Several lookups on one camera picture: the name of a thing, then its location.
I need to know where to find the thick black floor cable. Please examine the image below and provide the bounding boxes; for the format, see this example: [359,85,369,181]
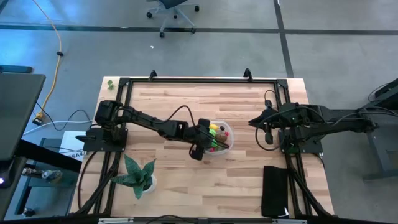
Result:
[76,151,99,215]

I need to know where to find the snake plant in white pot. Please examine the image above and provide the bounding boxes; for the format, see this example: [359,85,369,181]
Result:
[110,154,157,200]

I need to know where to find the thin black floor cable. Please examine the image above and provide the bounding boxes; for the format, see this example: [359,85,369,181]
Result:
[32,101,93,131]

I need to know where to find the grey equipment stand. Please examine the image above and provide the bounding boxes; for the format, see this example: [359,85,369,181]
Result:
[362,77,398,183]

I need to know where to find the white floor cable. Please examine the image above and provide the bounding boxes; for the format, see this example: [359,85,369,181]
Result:
[22,119,94,137]

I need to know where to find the black cloth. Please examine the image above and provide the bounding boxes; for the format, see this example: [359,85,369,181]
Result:
[261,166,289,218]

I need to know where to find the black metal table frame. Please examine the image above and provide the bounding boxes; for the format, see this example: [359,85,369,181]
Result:
[70,67,335,218]

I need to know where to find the clear plastic tupperware container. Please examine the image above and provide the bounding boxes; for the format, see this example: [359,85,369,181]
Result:
[201,120,234,156]

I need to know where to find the yellow extension cable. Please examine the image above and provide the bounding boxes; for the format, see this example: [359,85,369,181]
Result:
[32,0,63,121]

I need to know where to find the black desk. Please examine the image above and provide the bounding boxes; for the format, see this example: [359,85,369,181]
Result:
[0,73,83,220]

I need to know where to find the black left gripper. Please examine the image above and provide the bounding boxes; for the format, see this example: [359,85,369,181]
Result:
[185,117,230,162]

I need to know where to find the white paper sign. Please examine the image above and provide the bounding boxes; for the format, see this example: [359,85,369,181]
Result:
[58,130,91,162]

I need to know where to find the grey bottles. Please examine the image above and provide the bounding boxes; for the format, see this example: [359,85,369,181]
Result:
[21,167,63,185]

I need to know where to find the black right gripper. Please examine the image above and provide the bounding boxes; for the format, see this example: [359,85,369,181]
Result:
[248,98,282,146]

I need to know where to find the silver aluminium extrusion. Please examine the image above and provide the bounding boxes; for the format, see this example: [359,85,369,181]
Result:
[272,218,308,224]
[98,217,134,224]

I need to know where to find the office chair base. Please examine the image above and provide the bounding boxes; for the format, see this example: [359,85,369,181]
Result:
[146,0,200,39]

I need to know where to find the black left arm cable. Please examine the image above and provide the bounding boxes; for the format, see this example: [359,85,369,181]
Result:
[166,105,200,125]

